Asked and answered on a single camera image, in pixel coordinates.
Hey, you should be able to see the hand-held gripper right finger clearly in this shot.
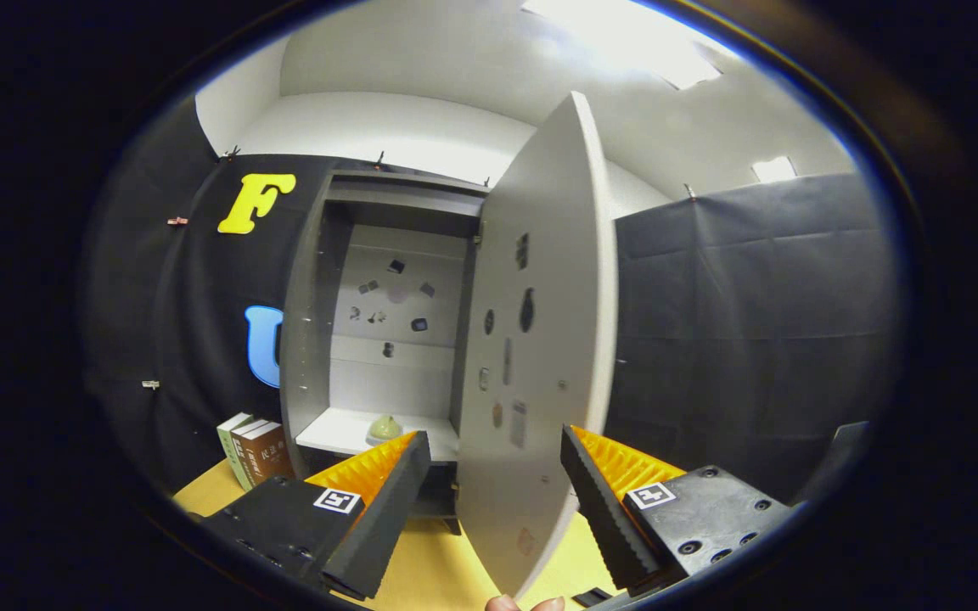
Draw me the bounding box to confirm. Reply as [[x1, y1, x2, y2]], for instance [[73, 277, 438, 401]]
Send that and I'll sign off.
[[559, 424, 795, 595]]

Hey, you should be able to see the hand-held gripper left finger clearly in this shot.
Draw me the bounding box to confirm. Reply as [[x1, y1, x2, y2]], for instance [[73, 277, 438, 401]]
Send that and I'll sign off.
[[200, 430, 432, 601]]

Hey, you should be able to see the beige cabinet door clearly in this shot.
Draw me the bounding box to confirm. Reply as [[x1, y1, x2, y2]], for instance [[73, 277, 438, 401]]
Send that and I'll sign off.
[[455, 91, 620, 599]]

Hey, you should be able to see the thick brown book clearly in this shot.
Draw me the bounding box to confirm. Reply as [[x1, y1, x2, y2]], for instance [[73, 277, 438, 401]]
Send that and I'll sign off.
[[241, 422, 296, 489]]

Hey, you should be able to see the green book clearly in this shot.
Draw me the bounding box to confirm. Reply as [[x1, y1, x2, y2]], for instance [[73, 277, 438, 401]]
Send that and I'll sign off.
[[217, 412, 254, 491]]

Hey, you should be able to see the dark grey cabinet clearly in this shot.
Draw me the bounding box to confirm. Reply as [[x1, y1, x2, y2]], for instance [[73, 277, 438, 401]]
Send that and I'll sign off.
[[278, 168, 490, 535]]

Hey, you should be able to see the black backdrop cloth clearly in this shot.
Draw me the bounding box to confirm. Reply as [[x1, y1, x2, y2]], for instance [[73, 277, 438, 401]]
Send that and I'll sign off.
[[86, 93, 902, 502]]

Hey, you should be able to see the small ceiling light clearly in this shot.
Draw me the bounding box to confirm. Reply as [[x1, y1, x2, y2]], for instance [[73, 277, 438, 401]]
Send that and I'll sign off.
[[750, 155, 798, 184]]

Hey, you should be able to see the long ceiling light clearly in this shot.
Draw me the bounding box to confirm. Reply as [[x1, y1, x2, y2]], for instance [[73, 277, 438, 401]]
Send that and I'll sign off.
[[521, 0, 723, 92]]

